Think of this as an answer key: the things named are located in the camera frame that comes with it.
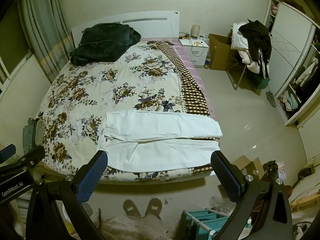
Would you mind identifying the grey-green cloth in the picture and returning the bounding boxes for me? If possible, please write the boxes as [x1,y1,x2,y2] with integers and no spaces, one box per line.
[22,117,47,147]

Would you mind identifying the white pants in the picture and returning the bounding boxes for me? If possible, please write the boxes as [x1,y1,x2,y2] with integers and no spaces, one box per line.
[97,110,223,173]

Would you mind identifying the teal storage rack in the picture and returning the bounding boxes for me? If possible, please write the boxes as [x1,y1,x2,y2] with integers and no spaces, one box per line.
[181,209,251,240]

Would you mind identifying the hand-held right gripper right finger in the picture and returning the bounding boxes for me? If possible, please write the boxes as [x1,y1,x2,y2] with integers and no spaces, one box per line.
[211,150,294,240]

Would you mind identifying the person's right slipper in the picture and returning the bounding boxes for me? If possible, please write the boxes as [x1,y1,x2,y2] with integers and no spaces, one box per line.
[145,197,163,219]

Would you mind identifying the metal folding chair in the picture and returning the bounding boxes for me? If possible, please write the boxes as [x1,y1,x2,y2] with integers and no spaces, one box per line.
[227,62,271,91]

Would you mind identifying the pile of white clothes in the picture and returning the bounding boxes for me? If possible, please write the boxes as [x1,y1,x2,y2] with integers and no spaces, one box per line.
[230,23,269,74]

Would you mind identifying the pile of hanging clothes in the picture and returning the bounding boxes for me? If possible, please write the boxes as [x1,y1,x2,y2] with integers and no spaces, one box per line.
[238,19,273,79]

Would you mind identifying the white nightstand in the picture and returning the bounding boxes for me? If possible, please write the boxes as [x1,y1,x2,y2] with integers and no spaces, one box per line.
[179,38,210,68]

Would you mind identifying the grey curtain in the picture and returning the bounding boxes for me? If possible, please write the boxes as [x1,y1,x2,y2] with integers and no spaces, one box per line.
[17,0,73,83]

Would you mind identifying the white headboard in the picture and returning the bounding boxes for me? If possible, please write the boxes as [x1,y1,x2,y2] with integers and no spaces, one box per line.
[72,11,180,49]

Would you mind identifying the white wardrobe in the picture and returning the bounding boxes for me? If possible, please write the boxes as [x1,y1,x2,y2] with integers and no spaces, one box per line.
[262,0,320,127]

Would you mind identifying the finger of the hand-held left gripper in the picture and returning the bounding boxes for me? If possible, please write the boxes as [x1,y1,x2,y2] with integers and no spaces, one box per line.
[0,145,46,174]
[0,144,17,165]

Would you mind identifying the person's left slipper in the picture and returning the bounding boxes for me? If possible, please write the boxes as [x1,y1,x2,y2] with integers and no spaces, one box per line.
[123,199,142,219]

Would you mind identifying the flattened cardboard box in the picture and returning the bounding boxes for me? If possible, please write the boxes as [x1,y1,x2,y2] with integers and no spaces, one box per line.
[217,155,266,198]

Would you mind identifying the dark bag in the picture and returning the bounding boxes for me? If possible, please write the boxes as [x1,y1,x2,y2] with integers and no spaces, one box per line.
[262,161,279,181]

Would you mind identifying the person's light trousers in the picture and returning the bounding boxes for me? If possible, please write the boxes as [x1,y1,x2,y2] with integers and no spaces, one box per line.
[100,215,171,240]

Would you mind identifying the window frame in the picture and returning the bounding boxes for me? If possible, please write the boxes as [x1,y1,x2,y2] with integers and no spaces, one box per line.
[0,50,33,93]

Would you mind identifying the person's slipper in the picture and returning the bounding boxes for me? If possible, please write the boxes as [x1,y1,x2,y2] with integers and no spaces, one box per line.
[123,199,142,219]
[145,197,163,219]

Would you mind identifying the brown checkered sheet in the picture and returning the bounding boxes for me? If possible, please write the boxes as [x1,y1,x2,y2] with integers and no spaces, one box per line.
[147,41,216,174]

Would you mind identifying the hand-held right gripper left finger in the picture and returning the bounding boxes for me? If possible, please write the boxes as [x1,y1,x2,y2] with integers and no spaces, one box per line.
[25,150,109,240]

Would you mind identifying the dark green blanket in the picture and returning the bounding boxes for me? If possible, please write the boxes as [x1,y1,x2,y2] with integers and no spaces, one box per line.
[69,23,142,64]

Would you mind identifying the pink bed sheet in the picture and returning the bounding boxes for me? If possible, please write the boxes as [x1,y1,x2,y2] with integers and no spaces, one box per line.
[172,38,217,119]

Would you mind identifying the floral blanket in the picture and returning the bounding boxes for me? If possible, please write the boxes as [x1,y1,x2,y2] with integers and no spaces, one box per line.
[36,39,215,183]

